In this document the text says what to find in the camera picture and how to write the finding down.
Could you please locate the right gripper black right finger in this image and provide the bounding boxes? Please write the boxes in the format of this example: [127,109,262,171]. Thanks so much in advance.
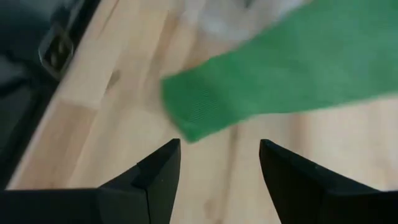
[259,139,398,224]

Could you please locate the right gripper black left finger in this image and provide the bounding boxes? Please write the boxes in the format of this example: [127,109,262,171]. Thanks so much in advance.
[0,138,182,224]

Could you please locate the teal green ribbed bandage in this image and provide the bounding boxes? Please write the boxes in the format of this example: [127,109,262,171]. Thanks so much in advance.
[160,0,398,144]

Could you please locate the clear plastic tray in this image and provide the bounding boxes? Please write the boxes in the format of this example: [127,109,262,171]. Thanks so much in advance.
[183,0,307,43]

